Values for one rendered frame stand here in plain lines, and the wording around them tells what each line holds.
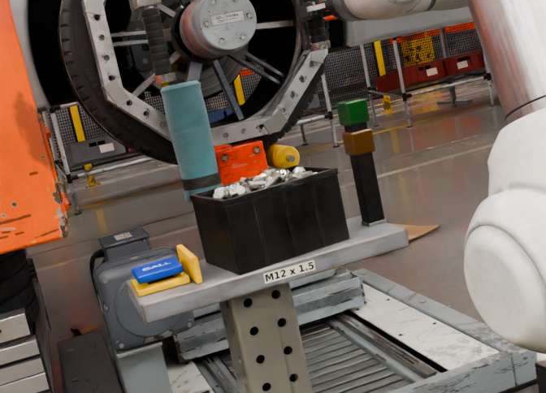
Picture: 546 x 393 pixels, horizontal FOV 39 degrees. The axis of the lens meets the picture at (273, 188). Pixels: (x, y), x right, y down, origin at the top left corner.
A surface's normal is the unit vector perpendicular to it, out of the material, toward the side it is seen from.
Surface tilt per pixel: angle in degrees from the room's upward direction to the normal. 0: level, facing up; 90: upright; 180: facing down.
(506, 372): 90
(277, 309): 90
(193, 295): 90
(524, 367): 90
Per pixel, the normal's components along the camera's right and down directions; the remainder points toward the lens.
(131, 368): 0.31, 0.10
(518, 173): -0.91, -0.11
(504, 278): -0.91, 0.34
